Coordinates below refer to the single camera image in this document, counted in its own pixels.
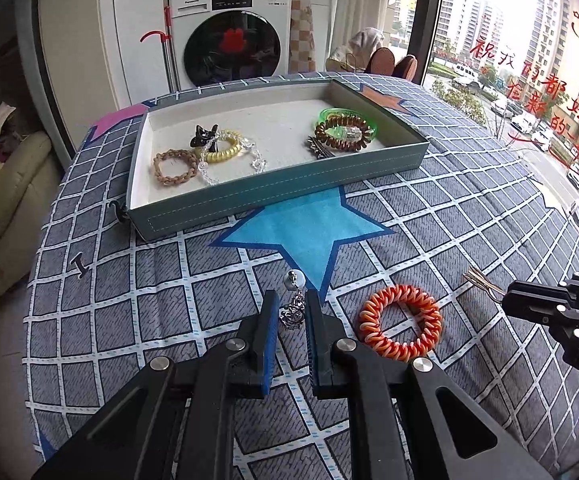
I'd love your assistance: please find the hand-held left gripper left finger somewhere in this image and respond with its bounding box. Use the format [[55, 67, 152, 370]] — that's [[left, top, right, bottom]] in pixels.
[[32, 289, 281, 480]]

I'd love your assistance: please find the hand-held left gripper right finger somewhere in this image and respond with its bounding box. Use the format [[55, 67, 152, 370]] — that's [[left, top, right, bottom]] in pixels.
[[304, 289, 553, 480]]

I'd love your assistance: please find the orange spiral hair tie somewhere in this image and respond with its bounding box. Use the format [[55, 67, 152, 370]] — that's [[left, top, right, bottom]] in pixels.
[[358, 285, 443, 361]]

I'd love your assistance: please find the gold bobby pin bunch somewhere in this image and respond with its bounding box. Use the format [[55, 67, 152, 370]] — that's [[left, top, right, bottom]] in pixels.
[[462, 266, 509, 305]]

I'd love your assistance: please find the teal jewelry tray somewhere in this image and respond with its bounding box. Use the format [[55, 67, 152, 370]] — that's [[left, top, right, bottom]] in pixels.
[[119, 76, 430, 242]]

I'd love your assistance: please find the clear chain bracelet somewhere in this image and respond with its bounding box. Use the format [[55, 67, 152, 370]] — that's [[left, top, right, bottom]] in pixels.
[[196, 129, 268, 187]]

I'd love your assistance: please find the silver rhinestone hair clip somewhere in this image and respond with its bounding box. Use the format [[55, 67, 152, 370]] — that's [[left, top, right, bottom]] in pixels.
[[307, 135, 340, 160]]

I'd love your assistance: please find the brown spiral hair tie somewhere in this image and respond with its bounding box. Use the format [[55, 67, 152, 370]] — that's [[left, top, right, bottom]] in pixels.
[[314, 115, 376, 151]]

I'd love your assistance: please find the green translucent bangle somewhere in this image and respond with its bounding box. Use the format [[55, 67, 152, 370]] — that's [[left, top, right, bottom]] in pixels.
[[317, 106, 381, 143]]

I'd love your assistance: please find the grey plaid star blanket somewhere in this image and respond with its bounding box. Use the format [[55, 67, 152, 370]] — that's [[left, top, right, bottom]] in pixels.
[[22, 72, 579, 480]]

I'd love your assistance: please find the black claw hair clip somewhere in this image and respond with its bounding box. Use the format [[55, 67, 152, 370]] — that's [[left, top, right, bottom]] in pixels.
[[189, 124, 220, 153]]

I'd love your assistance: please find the brown round chair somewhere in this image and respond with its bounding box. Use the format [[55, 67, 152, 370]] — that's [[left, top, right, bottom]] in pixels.
[[367, 47, 396, 77], [394, 55, 419, 81]]

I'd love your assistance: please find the beige sofa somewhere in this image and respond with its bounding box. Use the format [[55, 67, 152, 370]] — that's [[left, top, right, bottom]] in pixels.
[[0, 130, 65, 316]]

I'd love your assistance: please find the checkered rolled mat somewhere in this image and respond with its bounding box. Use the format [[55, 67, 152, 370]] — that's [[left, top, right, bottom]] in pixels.
[[291, 0, 316, 78]]

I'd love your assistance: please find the beige cloth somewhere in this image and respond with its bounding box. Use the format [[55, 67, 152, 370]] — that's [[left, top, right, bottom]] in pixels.
[[327, 29, 385, 73]]

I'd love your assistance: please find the white cabinet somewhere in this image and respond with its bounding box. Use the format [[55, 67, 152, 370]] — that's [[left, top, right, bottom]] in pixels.
[[96, 0, 180, 111]]

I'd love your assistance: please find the white washing machine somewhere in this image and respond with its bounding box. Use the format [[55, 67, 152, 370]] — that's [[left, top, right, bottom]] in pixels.
[[168, 0, 293, 92]]

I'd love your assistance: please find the yellow spiral hair tie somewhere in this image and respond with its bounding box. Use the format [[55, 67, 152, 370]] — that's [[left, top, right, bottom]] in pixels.
[[202, 132, 242, 163]]

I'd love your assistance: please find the tan braided hair tie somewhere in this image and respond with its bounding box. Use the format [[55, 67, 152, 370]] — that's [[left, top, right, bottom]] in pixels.
[[153, 149, 200, 184]]

